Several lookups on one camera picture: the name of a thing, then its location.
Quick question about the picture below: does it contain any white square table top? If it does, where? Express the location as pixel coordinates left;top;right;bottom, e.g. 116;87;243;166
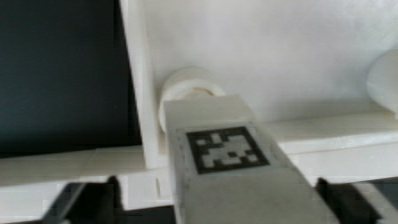
118;0;398;168

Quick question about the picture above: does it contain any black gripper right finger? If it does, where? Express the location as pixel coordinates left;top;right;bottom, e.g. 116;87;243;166
314;177;398;224

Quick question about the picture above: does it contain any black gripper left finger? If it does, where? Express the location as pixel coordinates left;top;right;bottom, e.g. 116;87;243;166
42;176;122;224

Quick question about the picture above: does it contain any white table leg with tag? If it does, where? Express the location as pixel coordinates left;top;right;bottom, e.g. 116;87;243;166
163;96;339;224

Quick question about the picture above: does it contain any white L-shaped obstacle wall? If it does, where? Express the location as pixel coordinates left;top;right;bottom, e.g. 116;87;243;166
0;144;398;222

